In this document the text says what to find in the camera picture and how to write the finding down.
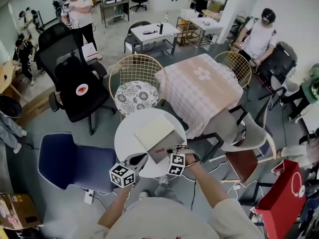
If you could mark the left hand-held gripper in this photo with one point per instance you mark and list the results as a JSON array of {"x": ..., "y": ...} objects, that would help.
[{"x": 122, "y": 175}]

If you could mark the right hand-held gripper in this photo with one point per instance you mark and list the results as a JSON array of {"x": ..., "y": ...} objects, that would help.
[{"x": 177, "y": 164}]

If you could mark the small red elongated object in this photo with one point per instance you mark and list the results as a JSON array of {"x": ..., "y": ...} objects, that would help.
[{"x": 159, "y": 151}]

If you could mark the cardboard box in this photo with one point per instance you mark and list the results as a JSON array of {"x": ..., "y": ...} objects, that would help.
[
  {"x": 154, "y": 131},
  {"x": 22, "y": 208}
]

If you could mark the person's left forearm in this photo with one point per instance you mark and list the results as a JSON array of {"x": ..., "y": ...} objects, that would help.
[{"x": 114, "y": 208}]

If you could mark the person's right forearm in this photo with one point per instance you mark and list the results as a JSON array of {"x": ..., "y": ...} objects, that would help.
[{"x": 209, "y": 185}]

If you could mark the white round table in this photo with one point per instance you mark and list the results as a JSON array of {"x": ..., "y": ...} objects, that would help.
[{"x": 127, "y": 138}]

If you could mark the person's right shoe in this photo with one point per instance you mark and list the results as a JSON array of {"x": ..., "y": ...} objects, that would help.
[{"x": 163, "y": 180}]

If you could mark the person's shoe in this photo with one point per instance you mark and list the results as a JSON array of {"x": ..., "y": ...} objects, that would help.
[
  {"x": 143, "y": 195},
  {"x": 163, "y": 180}
]

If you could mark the person's left shoe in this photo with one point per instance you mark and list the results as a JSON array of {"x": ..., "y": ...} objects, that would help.
[{"x": 143, "y": 195}]

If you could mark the person's grey trousers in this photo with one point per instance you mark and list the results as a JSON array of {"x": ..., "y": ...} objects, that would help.
[{"x": 167, "y": 192}]

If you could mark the white power strip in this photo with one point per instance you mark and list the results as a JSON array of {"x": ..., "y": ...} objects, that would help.
[{"x": 89, "y": 197}]

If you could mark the pink checked tablecloth table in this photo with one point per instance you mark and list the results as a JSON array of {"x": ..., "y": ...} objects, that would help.
[{"x": 199, "y": 93}]

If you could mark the blue fabric chair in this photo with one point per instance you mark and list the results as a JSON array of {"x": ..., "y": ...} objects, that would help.
[{"x": 74, "y": 160}]

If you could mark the floral round cushion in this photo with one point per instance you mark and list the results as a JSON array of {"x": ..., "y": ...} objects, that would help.
[{"x": 137, "y": 97}]

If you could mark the brown seat cushion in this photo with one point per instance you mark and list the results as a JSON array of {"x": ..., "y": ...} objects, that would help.
[{"x": 241, "y": 164}]

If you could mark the person's white shirt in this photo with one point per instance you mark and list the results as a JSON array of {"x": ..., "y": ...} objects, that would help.
[{"x": 169, "y": 220}]

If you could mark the white power adapter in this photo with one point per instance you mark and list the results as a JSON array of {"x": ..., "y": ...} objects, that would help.
[{"x": 237, "y": 187}]

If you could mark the black mesh office chair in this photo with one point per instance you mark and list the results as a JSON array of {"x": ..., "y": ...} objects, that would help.
[{"x": 82, "y": 103}]

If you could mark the grey shell armchair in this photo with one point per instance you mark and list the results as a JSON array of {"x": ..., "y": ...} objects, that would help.
[{"x": 256, "y": 136}]

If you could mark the white plate with red fruit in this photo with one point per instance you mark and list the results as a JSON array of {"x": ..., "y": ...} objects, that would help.
[{"x": 82, "y": 89}]

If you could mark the white desk with shelf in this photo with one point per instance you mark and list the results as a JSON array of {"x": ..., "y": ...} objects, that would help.
[{"x": 169, "y": 30}]

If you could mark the red paper bag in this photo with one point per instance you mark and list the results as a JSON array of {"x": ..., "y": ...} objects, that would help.
[{"x": 281, "y": 208}]

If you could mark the white box red stripe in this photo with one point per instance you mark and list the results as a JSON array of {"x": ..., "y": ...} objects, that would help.
[{"x": 89, "y": 51}]

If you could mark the black cylinder bottle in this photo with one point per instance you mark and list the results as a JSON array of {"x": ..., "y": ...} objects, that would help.
[{"x": 161, "y": 29}]

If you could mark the gold metal rack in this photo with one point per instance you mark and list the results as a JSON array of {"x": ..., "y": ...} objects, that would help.
[{"x": 183, "y": 25}]

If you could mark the white shell chair black legs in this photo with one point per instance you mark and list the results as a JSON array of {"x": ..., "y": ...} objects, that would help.
[{"x": 286, "y": 86}]

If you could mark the small white table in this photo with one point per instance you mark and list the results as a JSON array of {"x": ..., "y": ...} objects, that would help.
[{"x": 211, "y": 25}]

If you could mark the clear bottle red cap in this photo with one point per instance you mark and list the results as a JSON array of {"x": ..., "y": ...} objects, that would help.
[{"x": 166, "y": 19}]

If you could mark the black plastic bin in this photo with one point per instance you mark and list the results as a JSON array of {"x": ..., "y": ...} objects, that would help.
[{"x": 279, "y": 63}]

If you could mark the white counter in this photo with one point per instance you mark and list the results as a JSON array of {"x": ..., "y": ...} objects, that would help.
[{"x": 162, "y": 2}]

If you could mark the wooden desk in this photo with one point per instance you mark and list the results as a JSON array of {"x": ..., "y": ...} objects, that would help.
[{"x": 6, "y": 81}]

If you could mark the grey desk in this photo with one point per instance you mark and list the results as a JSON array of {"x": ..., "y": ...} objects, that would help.
[{"x": 112, "y": 5}]

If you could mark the black frame grey seat chair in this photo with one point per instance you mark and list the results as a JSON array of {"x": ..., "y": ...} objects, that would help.
[{"x": 219, "y": 126}]

